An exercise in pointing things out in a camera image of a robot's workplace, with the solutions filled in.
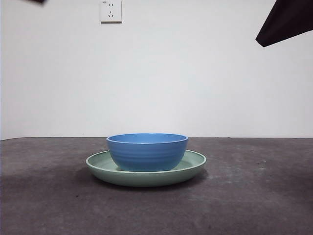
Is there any blue bowl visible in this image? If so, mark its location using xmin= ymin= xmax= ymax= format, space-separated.
xmin=106 ymin=132 xmax=189 ymax=172

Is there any green plate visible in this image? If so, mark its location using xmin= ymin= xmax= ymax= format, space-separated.
xmin=85 ymin=149 xmax=207 ymax=188

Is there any white wall socket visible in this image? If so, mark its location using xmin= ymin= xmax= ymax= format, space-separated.
xmin=100 ymin=0 xmax=123 ymax=24

